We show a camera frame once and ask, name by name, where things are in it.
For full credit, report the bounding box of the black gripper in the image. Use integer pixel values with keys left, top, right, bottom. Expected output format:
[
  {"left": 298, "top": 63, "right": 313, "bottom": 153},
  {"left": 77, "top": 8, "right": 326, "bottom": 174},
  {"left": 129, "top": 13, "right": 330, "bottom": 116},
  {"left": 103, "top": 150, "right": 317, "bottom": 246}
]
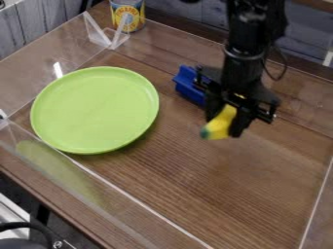
[{"left": 195, "top": 49, "right": 280, "bottom": 138}]

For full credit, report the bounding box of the yellow toy banana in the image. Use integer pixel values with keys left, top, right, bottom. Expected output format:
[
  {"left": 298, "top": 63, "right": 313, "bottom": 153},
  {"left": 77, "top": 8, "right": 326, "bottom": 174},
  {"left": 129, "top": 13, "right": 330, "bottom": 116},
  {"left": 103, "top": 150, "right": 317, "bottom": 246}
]
[{"left": 200, "top": 104, "right": 236, "bottom": 140}]

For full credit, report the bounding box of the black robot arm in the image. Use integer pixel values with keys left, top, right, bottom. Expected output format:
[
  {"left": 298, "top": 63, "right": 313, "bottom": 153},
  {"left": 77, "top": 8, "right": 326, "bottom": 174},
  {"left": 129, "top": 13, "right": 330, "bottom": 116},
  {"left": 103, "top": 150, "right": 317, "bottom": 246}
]
[{"left": 194, "top": 0, "right": 287, "bottom": 140}]

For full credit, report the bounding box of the green round plate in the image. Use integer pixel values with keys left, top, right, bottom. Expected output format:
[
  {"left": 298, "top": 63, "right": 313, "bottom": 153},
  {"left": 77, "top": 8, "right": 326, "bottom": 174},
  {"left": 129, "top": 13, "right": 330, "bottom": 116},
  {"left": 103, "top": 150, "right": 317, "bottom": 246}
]
[{"left": 29, "top": 66, "right": 159, "bottom": 155}]

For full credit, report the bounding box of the blue plastic block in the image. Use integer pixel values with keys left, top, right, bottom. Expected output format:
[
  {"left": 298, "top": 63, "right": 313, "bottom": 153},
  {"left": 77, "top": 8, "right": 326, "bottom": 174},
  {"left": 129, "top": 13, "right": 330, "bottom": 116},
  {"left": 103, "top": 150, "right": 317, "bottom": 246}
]
[{"left": 172, "top": 65, "right": 212, "bottom": 107}]

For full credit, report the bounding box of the yellow labelled tin can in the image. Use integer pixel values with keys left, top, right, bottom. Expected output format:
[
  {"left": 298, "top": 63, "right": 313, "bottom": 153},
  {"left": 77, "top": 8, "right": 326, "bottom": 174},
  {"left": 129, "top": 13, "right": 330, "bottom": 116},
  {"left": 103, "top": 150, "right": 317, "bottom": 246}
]
[{"left": 109, "top": 0, "right": 145, "bottom": 33}]

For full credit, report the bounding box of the clear acrylic corner bracket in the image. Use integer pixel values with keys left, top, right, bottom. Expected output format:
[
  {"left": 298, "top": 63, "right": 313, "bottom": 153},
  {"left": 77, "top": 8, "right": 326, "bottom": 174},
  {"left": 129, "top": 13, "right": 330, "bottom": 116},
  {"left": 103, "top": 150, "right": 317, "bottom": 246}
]
[{"left": 83, "top": 12, "right": 129, "bottom": 51}]

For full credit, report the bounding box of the clear acrylic tray wall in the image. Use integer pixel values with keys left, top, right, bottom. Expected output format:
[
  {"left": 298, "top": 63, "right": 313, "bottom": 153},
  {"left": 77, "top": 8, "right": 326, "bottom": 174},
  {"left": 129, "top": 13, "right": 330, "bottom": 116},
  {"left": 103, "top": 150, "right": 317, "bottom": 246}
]
[{"left": 0, "top": 116, "right": 214, "bottom": 249}]

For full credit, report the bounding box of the black cable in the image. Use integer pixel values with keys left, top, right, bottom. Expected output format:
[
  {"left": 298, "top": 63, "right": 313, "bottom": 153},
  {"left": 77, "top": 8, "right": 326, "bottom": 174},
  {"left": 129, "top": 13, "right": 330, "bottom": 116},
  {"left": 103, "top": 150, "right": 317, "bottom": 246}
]
[{"left": 0, "top": 221, "right": 57, "bottom": 249}]

